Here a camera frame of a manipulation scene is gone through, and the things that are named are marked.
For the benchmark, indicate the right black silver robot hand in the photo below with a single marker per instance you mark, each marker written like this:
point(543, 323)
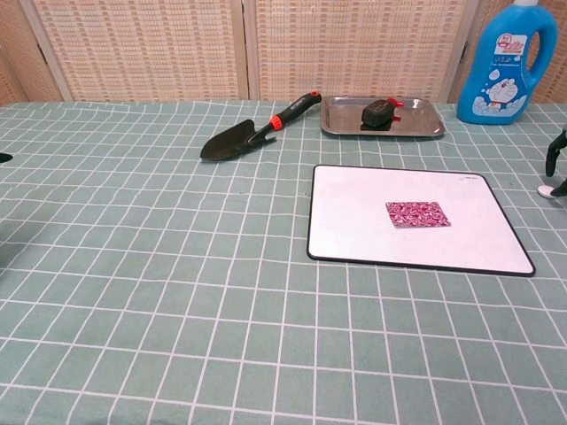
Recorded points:
point(550, 161)

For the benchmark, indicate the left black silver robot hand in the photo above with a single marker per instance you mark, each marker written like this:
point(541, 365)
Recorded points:
point(4, 157)

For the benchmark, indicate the small white round disc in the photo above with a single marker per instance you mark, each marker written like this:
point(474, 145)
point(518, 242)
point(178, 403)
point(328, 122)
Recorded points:
point(543, 191)

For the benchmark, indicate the red patterned packet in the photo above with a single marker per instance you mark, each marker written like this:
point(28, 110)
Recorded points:
point(418, 214)

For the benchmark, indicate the blue detergent pump bottle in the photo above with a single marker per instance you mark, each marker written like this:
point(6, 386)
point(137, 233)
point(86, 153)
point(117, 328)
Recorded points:
point(500, 88)

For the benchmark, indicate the bamboo folding screen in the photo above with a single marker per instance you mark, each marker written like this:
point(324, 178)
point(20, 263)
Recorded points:
point(146, 48)

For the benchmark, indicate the black tool with red parts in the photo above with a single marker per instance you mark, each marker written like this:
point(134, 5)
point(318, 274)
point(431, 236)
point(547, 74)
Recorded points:
point(376, 114)

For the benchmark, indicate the white pad with black edge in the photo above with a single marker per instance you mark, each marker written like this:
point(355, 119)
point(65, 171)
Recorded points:
point(350, 221)

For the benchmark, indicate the stainless steel tray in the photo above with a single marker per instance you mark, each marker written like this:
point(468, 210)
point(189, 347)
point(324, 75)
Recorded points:
point(339, 117)

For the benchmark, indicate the green checked tablecloth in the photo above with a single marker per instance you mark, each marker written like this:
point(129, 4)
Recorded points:
point(177, 288)

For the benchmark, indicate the black garden trowel orange collar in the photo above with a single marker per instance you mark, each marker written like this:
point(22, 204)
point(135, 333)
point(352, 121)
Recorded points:
point(226, 144)

